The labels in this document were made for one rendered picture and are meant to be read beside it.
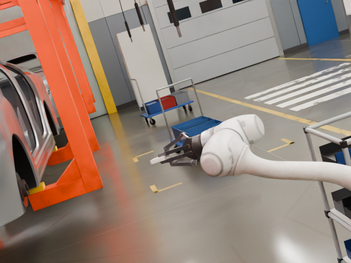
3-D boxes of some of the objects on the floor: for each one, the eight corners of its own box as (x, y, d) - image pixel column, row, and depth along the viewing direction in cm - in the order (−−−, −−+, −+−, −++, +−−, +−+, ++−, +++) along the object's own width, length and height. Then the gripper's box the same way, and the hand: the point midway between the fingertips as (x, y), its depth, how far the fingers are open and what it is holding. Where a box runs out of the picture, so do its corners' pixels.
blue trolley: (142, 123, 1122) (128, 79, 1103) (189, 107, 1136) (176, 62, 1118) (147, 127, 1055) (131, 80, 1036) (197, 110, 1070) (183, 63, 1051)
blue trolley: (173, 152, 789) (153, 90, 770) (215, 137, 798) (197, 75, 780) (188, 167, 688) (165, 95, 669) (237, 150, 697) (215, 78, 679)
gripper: (218, 157, 188) (164, 175, 200) (203, 123, 187) (150, 142, 200) (208, 164, 181) (153, 181, 194) (194, 128, 181) (140, 147, 193)
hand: (160, 158), depth 195 cm, fingers closed
